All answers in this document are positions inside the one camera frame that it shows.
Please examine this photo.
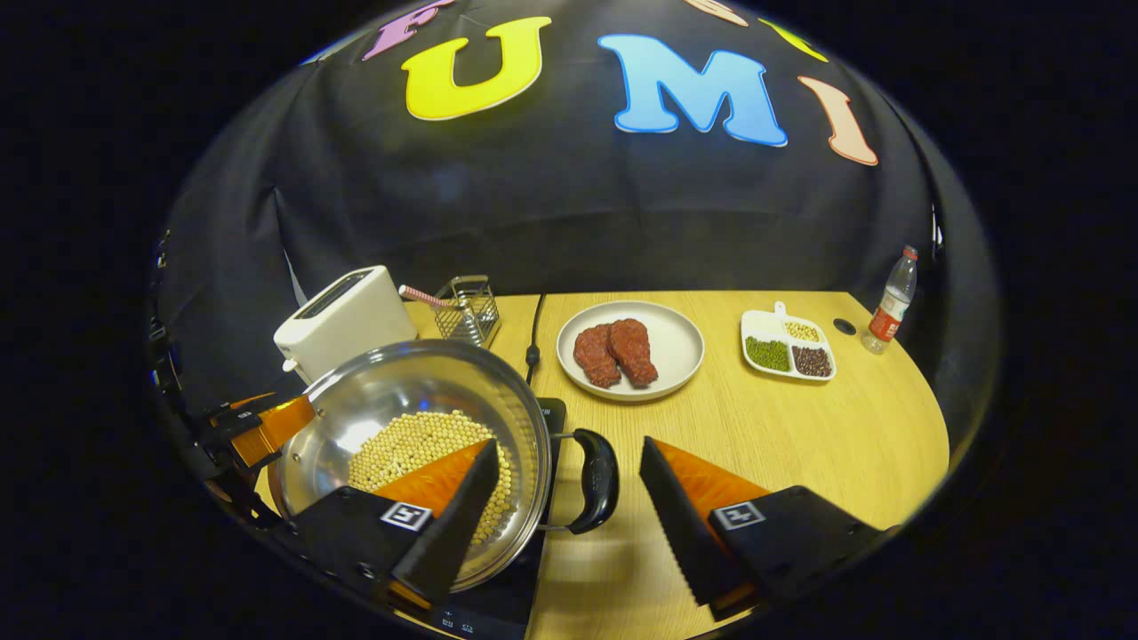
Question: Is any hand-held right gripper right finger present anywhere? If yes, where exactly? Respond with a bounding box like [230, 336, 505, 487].
[638, 436, 881, 621]

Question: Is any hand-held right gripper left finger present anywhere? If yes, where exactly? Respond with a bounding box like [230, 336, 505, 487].
[289, 438, 501, 610]

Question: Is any black induction cooktop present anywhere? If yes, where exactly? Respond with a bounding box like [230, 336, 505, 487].
[391, 397, 568, 640]

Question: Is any stainless steel pot black handle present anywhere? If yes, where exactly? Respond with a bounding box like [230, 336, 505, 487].
[267, 339, 621, 594]

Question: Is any pile of soybeans in pot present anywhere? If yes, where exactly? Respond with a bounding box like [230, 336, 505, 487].
[347, 410, 515, 545]

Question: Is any white toaster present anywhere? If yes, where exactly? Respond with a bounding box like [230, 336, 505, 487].
[273, 265, 419, 385]

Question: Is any white round plate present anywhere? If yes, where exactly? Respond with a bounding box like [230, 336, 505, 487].
[557, 300, 705, 403]

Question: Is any red raw steak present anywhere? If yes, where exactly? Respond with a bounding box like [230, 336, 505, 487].
[607, 318, 660, 388]
[573, 324, 623, 389]

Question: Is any pile of green mung beans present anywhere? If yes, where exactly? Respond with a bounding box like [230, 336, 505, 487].
[745, 336, 790, 372]

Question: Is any white divided dish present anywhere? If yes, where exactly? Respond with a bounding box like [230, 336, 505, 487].
[741, 302, 837, 382]

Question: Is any clear water bottle red label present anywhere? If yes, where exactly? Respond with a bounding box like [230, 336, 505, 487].
[861, 245, 919, 356]

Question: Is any black backdrop cloth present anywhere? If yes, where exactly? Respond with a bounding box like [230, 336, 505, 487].
[151, 0, 998, 423]

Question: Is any black power cable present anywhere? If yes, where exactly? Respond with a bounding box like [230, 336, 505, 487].
[525, 293, 545, 386]

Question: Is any wire mesh utensil holder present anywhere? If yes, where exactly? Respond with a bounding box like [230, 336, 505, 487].
[433, 275, 501, 348]

